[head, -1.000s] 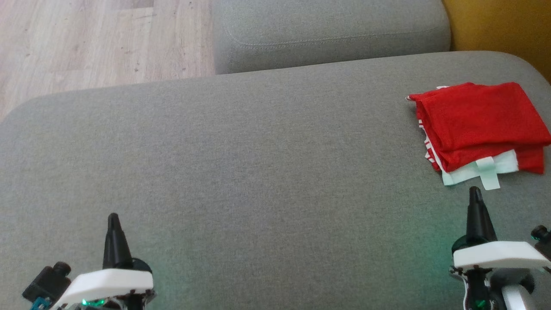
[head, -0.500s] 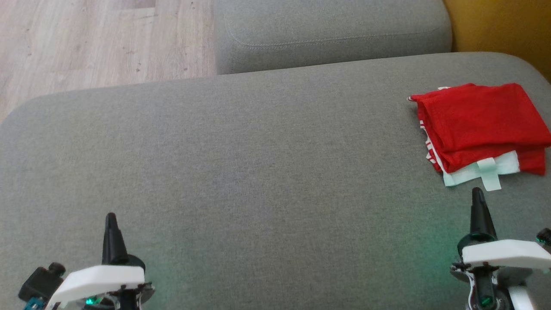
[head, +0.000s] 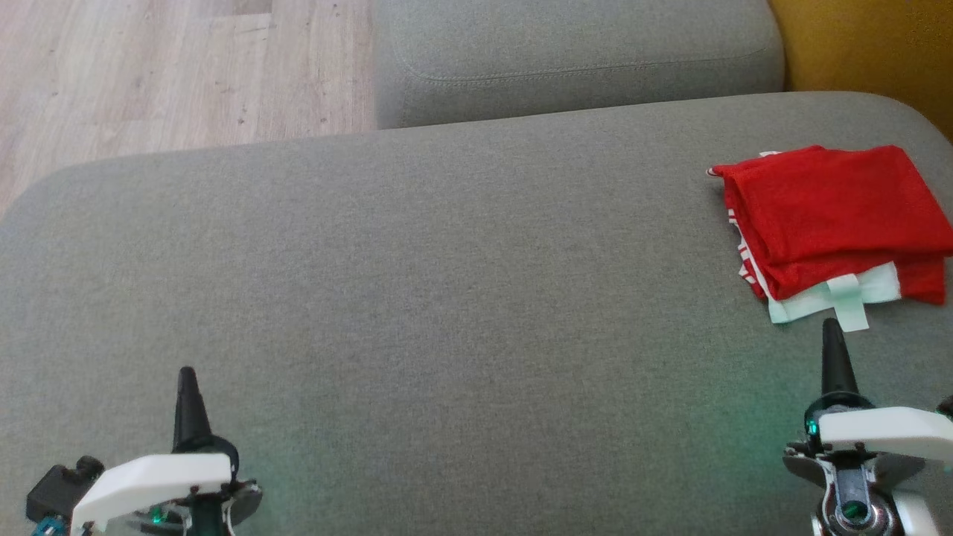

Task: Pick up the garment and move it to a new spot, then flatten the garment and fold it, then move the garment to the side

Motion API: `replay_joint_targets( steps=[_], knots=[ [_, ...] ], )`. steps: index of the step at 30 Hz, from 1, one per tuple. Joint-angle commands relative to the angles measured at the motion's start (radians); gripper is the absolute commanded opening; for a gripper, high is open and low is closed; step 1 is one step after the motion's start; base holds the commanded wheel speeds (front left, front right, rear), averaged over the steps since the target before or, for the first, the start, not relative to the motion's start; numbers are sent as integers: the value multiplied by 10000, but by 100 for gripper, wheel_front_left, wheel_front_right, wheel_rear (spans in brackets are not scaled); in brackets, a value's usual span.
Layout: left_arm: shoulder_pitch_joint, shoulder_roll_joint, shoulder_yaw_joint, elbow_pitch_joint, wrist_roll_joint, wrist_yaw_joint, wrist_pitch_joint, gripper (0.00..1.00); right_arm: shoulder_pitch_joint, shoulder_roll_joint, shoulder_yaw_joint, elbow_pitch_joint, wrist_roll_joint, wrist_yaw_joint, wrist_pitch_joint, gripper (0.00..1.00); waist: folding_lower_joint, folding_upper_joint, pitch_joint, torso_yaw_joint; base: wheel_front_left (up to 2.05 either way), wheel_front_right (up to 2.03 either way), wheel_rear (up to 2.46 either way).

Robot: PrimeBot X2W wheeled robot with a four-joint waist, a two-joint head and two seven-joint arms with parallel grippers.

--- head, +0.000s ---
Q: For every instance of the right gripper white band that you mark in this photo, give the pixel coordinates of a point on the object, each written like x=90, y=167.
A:
x=886, y=435

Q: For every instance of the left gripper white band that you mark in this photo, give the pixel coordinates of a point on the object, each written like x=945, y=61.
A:
x=149, y=484

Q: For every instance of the red Bulls jersey white sleeves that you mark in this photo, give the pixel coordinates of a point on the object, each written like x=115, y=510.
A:
x=834, y=201

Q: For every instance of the large grey sofa seat cushion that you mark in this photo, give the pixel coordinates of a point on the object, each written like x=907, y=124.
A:
x=447, y=298

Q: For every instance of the small grey sofa cushion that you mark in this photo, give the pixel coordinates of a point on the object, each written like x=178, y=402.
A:
x=581, y=45

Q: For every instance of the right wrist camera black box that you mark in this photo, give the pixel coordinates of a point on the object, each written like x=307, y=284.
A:
x=947, y=408

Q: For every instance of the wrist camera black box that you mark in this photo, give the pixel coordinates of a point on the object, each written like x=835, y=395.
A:
x=947, y=408
x=59, y=491

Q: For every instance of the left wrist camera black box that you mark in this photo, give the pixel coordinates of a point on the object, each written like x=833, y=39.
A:
x=59, y=491

